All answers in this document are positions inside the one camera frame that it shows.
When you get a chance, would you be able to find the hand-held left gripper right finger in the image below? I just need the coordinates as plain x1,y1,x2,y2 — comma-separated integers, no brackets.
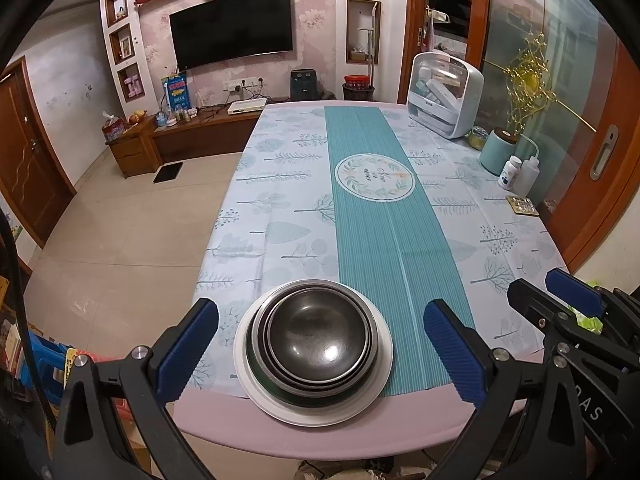
424,299,591,480

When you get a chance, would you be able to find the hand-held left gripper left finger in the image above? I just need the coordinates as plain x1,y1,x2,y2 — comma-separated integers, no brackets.
50,298,220,480

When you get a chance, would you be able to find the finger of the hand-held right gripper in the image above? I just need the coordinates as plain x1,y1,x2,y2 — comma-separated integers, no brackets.
507,278,626,376
546,268,640,321

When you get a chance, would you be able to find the large steel bowl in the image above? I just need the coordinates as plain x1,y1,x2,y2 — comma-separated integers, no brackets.
246,282,380,403

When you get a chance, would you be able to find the green plate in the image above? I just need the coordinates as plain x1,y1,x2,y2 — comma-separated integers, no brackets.
244,355,381,407

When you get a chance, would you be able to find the small steel bowl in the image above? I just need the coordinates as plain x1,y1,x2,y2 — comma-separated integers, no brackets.
266,287,374,382

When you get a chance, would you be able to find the large white plate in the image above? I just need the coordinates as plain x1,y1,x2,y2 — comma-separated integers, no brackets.
233,279,394,427

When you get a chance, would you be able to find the wooden glass sliding door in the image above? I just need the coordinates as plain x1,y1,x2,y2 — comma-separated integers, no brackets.
480,0,640,273

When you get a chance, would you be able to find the pink table cover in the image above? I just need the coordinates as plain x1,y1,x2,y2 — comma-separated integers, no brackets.
172,350,546,461

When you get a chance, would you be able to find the teal striped table runner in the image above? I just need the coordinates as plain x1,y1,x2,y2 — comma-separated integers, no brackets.
324,104,476,395

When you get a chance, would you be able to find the clear squeeze bottle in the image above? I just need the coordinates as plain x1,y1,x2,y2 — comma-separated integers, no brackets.
512,135,543,198

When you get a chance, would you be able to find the white pill bottle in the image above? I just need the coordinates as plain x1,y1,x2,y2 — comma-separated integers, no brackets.
499,156,522,191

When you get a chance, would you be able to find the blue plastic toy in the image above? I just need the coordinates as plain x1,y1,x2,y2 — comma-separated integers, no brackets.
27,332,76,391

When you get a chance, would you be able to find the light blue wooden-lid canister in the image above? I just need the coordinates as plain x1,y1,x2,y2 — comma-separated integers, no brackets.
479,129,521,176

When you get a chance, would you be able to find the tree print tablecloth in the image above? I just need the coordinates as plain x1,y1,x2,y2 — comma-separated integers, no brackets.
191,101,568,403

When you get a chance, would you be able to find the black floor mat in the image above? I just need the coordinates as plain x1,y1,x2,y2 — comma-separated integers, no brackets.
152,162,181,184

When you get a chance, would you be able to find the wooden television cabinet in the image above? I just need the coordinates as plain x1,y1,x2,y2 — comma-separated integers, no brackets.
106,105,271,177

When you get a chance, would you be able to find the white dish sterilizer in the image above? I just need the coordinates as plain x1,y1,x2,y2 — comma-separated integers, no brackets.
407,51,485,139

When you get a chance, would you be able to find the brown wooden door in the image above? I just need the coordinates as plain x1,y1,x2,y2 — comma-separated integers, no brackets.
0,57,76,248

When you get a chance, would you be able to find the white set-top box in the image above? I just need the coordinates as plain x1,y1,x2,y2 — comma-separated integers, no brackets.
227,99,268,116

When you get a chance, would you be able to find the blue printed box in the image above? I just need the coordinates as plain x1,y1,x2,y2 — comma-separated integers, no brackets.
161,75,190,111

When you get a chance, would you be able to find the dark green air fryer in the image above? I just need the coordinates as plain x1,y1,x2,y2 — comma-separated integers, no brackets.
290,70,318,101

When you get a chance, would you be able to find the white stick vacuum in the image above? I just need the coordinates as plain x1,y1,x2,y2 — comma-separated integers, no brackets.
367,2,379,86

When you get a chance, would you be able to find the black television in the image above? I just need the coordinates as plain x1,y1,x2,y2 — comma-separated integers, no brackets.
170,0,293,71

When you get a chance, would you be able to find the silver door handle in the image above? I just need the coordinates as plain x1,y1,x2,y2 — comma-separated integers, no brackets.
590,125,619,180

